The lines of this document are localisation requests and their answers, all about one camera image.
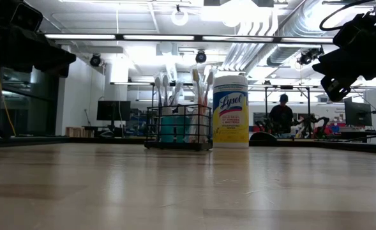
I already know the yellow power cable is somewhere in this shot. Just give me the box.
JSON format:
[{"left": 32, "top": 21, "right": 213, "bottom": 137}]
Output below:
[{"left": 0, "top": 65, "right": 17, "bottom": 137}]

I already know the long ceiling light bar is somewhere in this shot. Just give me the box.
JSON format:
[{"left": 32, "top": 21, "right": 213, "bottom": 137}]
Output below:
[{"left": 43, "top": 33, "right": 335, "bottom": 44}]

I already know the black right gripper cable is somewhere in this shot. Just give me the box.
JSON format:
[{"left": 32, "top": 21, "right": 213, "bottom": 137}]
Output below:
[{"left": 319, "top": 0, "right": 376, "bottom": 32}]

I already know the silver ventilation duct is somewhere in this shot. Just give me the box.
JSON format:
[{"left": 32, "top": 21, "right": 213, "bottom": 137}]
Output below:
[{"left": 267, "top": 0, "right": 338, "bottom": 66}]

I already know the black wire basket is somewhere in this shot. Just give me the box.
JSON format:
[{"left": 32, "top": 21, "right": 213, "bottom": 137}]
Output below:
[{"left": 144, "top": 103, "right": 213, "bottom": 151}]

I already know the Lysol wipes canister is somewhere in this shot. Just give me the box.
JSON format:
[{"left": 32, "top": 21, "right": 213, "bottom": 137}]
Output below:
[{"left": 212, "top": 75, "right": 250, "bottom": 149}]

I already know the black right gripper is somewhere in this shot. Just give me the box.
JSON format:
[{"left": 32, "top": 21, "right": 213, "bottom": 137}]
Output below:
[{"left": 312, "top": 9, "right": 376, "bottom": 103}]

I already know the person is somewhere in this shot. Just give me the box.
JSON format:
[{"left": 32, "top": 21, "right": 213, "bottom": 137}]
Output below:
[{"left": 268, "top": 93, "right": 296, "bottom": 135}]

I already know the black computer monitor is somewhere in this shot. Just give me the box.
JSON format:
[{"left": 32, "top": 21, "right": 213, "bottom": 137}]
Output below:
[
  {"left": 343, "top": 100, "right": 373, "bottom": 127},
  {"left": 96, "top": 100, "right": 132, "bottom": 122}
]

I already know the white ring light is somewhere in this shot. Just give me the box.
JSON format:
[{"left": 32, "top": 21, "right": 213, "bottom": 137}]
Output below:
[{"left": 170, "top": 8, "right": 189, "bottom": 27}]

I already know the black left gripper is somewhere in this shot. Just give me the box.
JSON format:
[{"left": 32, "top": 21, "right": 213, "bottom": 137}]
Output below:
[{"left": 0, "top": 0, "right": 77, "bottom": 79}]

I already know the stack of wooden blocks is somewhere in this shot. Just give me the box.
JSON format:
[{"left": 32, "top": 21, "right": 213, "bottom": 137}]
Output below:
[{"left": 64, "top": 126, "right": 95, "bottom": 139}]

